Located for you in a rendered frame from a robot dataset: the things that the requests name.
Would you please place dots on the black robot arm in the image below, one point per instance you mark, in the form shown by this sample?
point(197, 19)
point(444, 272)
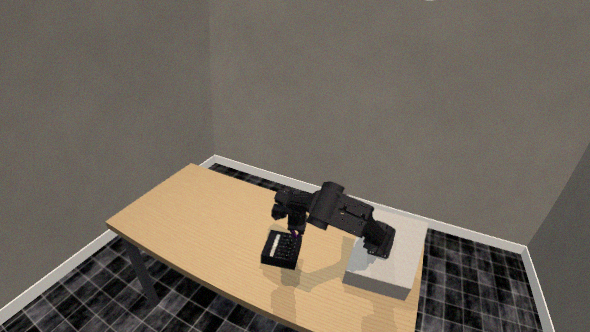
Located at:
point(326, 205)

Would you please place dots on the black lighting desk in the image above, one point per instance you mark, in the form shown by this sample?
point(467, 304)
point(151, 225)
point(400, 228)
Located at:
point(277, 245)

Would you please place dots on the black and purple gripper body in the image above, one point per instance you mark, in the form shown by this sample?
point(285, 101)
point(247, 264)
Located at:
point(301, 224)

